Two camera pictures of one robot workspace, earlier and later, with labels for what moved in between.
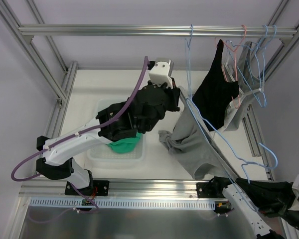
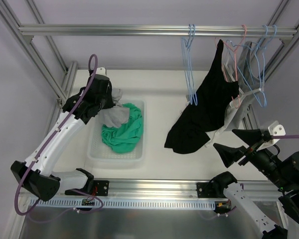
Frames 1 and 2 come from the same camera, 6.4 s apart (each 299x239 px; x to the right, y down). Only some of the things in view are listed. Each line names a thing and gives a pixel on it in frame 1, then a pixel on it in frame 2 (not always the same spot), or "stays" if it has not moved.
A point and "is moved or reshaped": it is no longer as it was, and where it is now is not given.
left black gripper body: x=171 y=98 to x=107 y=93
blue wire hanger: x=217 y=158 to x=186 y=47
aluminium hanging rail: x=162 y=30 stays
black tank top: x=214 y=94 stays
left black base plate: x=96 y=188 stays
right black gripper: x=281 y=199 to x=248 y=150
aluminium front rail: x=118 y=189 stays
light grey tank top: x=191 y=144 is moved or reshaped
